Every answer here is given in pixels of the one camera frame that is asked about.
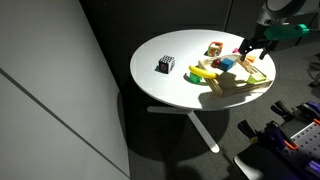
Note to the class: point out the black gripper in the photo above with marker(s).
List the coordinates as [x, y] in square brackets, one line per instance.
[260, 43]

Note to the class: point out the light green block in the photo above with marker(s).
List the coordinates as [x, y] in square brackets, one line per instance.
[256, 79]

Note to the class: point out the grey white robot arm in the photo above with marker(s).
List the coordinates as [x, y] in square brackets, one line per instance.
[283, 6]

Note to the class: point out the orange block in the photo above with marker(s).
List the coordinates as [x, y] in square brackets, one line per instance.
[251, 59]

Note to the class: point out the pink block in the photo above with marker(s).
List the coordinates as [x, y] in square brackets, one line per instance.
[235, 50]

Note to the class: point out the blue block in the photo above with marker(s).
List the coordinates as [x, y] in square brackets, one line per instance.
[226, 64]

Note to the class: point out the light wooden tray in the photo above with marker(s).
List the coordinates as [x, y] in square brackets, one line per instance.
[233, 90]

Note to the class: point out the dark green block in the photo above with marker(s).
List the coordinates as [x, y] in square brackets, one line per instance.
[195, 78]

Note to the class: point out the dark red ball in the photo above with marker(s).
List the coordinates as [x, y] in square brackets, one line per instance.
[216, 63]

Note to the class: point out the yellow banana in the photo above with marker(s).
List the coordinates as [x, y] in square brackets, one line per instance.
[201, 72]

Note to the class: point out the purple and black clamp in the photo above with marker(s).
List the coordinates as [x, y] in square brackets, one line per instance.
[250, 130]

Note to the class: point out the black and white dice cube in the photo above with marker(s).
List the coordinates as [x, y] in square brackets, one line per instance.
[166, 64]

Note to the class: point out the white table base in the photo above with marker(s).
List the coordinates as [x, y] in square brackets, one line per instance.
[203, 130]

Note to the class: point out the black perforated breadboard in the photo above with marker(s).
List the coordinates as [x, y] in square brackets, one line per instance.
[308, 140]

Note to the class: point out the black textured platform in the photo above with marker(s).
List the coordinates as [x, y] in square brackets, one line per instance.
[266, 163]

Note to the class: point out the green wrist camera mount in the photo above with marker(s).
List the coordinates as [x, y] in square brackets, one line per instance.
[286, 31]

